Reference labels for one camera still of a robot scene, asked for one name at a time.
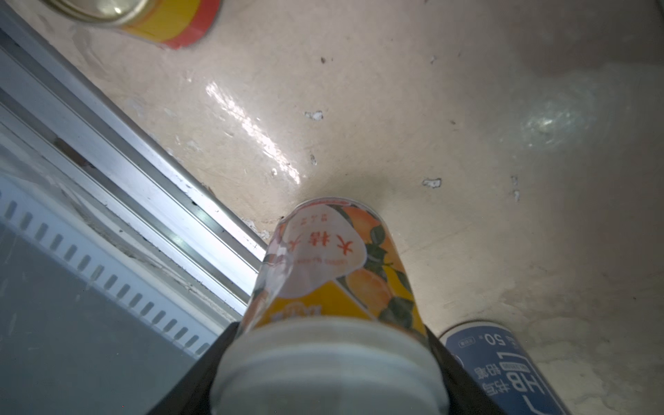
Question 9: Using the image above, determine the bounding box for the orange fruit can white lid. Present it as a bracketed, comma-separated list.
[210, 197, 450, 414]

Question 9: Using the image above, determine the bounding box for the oval gold fish tin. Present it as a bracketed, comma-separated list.
[44, 0, 222, 50]

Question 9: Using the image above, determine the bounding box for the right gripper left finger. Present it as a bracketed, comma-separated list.
[148, 322, 240, 415]

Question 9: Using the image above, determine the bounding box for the aluminium front rail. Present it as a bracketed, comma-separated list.
[0, 0, 268, 364]

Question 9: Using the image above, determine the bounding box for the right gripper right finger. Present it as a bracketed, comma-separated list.
[425, 327, 506, 415]

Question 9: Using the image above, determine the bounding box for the clear tube blue lid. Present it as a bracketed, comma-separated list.
[441, 321, 569, 415]

